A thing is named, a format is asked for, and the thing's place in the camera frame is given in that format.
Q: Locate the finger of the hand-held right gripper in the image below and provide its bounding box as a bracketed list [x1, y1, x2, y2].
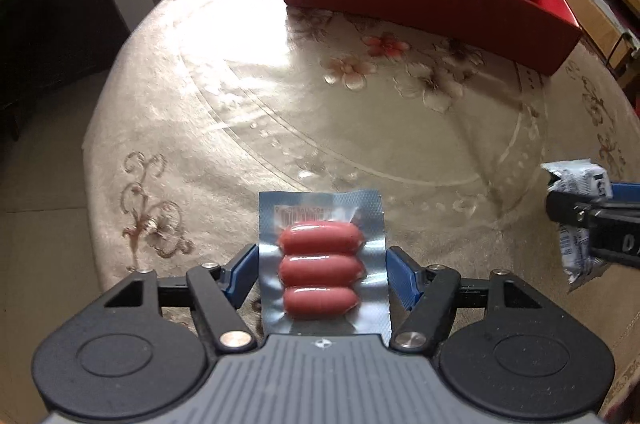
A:
[607, 183, 640, 210]
[546, 191, 640, 230]

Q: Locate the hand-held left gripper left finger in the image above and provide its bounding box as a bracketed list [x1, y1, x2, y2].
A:
[95, 244, 259, 353]

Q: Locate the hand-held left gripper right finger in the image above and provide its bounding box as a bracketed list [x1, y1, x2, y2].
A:
[386, 246, 553, 353]

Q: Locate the silver wafer packet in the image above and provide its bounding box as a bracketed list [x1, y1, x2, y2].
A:
[541, 158, 615, 294]

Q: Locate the silver sausage pack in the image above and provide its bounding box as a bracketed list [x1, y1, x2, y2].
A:
[257, 189, 393, 337]

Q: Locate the round table with floral cloth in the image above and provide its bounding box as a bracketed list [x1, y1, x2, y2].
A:
[81, 0, 640, 405]

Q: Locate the black cable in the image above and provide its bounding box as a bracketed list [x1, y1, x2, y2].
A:
[605, 32, 640, 75]

